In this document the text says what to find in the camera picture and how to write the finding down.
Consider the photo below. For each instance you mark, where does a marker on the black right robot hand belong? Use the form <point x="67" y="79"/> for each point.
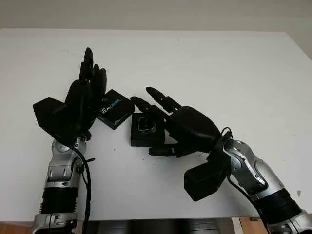
<point x="192" y="129"/>

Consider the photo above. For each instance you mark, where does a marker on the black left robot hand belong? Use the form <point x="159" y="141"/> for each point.
<point x="80" y="100"/>

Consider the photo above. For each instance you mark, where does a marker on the black RealSense box lid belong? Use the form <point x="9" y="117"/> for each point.
<point x="115" y="109"/>

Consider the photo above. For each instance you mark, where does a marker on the small silver depth camera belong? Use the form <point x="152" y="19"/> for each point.
<point x="146" y="124"/>

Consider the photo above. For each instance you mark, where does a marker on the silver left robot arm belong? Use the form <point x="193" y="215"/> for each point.
<point x="61" y="170"/>

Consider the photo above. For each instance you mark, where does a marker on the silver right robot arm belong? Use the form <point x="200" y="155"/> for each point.
<point x="256" y="168"/>

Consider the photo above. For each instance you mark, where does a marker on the dark robot torso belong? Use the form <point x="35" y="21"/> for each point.
<point x="158" y="227"/>

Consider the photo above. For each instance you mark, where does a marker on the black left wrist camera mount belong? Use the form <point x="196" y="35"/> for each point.
<point x="48" y="113"/>

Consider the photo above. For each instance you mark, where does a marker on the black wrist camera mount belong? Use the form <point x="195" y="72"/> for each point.
<point x="207" y="180"/>
<point x="48" y="113"/>

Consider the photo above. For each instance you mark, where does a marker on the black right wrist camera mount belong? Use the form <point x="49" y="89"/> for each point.
<point x="207" y="180"/>

